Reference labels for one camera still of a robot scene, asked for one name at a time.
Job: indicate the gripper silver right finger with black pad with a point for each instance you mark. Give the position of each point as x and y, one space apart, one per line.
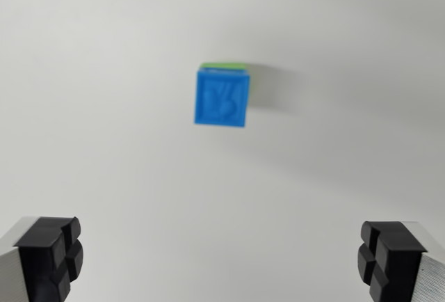
400 260

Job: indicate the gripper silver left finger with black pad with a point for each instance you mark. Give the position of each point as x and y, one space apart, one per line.
38 256

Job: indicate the blue rubber toy cube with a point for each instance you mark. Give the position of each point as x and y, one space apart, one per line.
222 98

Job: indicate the green rubber toy cube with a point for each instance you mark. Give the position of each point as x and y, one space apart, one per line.
222 64

